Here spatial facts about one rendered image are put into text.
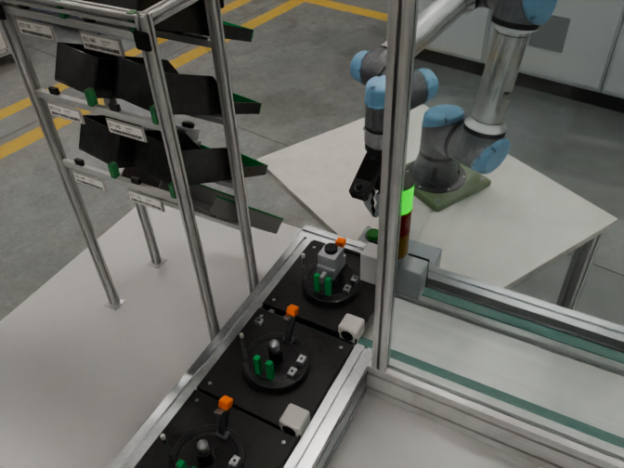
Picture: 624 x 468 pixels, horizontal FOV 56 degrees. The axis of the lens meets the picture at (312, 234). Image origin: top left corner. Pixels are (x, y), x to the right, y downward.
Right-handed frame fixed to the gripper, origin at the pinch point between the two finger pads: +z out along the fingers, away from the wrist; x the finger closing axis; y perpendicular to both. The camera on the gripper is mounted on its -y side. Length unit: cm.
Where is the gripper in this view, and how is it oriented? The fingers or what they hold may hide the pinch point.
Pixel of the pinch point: (373, 214)
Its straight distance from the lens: 149.5
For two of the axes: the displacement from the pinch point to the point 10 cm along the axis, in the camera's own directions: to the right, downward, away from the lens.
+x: -8.8, -2.8, 3.8
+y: 4.7, -6.0, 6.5
